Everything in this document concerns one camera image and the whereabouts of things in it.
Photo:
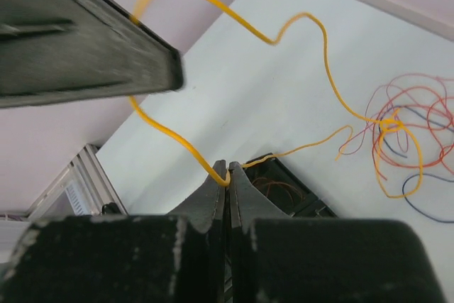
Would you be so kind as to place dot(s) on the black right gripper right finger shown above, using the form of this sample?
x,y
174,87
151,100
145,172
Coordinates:
x,y
277,258

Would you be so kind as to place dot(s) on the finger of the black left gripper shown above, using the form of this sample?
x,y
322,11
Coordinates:
x,y
55,51

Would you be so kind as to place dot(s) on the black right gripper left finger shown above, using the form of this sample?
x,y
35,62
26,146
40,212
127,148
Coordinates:
x,y
175,257

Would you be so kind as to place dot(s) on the black six-compartment bin tray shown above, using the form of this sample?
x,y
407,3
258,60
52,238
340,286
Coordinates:
x,y
281,193

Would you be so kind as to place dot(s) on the aluminium frame rail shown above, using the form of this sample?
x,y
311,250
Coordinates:
x,y
81,189

